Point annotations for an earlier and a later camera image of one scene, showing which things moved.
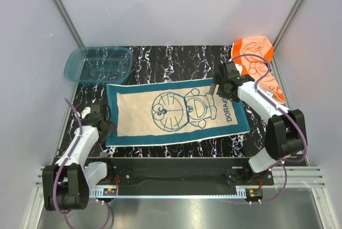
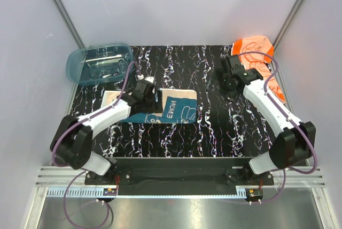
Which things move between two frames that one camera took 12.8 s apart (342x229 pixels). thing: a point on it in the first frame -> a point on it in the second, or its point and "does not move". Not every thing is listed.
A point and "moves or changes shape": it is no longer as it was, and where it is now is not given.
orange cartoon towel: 255,68 does not move
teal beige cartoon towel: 156,111 moves or changes shape
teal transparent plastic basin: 99,64 does not move
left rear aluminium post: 61,6 does not move
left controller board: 108,191 does not move
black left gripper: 111,128 -> 156,106
